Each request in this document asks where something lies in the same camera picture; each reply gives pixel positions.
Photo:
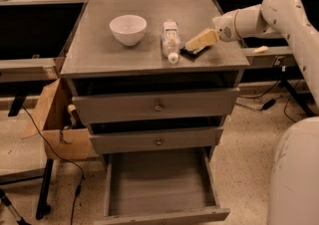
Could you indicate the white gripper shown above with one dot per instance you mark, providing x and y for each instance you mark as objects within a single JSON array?
[{"x": 223, "y": 27}]

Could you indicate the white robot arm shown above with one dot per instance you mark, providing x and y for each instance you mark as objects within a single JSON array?
[{"x": 294, "y": 183}]

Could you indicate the grey wooden drawer cabinet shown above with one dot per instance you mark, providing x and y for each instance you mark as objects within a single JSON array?
[{"x": 98, "y": 64}]

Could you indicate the grey middle drawer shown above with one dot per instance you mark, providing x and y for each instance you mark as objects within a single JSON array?
[{"x": 156, "y": 139}]

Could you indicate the grey top drawer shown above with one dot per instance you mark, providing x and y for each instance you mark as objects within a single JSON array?
[{"x": 158, "y": 105}]

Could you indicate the grey open bottom drawer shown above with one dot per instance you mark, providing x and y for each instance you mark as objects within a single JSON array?
[{"x": 165, "y": 187}]

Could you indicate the clear plastic water bottle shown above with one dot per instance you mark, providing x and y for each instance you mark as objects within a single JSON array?
[{"x": 170, "y": 40}]

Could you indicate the small yellow foam piece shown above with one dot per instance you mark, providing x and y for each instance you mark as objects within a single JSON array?
[{"x": 259, "y": 50}]

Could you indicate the white ceramic bowl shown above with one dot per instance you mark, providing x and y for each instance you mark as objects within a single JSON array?
[{"x": 128, "y": 29}]

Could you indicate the brown cardboard box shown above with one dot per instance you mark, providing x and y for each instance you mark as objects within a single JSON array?
[{"x": 50, "y": 117}]

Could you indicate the black table leg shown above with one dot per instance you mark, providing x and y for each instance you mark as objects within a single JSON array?
[{"x": 43, "y": 207}]

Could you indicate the black tripod leg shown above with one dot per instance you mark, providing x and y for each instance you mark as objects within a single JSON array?
[{"x": 5, "y": 200}]

